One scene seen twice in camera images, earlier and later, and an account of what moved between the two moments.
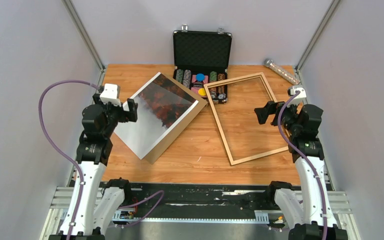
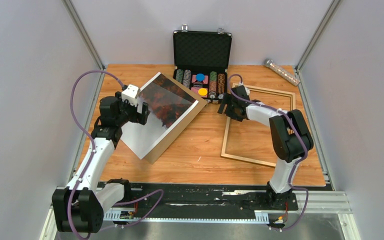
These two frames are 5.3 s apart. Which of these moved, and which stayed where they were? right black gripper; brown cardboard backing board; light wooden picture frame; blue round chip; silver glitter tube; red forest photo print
Moved: right black gripper; light wooden picture frame
Stayed: silver glitter tube; blue round chip; red forest photo print; brown cardboard backing board
